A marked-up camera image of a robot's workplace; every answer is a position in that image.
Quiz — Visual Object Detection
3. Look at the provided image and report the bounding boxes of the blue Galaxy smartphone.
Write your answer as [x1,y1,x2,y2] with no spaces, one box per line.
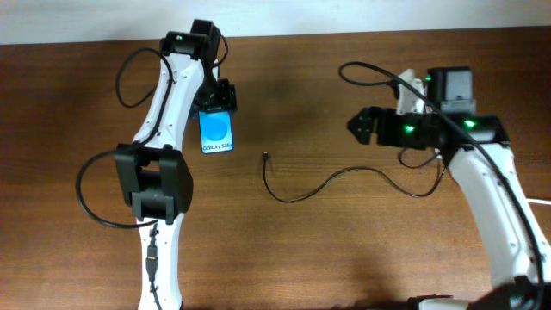
[199,111,234,154]

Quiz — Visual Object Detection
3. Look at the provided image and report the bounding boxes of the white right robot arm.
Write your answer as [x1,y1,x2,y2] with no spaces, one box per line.
[347,66,550,309]

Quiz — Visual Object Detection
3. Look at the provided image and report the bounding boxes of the black USB charging cable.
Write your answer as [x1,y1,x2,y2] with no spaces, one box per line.
[262,151,448,204]

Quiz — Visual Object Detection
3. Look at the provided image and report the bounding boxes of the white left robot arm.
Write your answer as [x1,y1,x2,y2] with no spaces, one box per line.
[115,20,237,309]

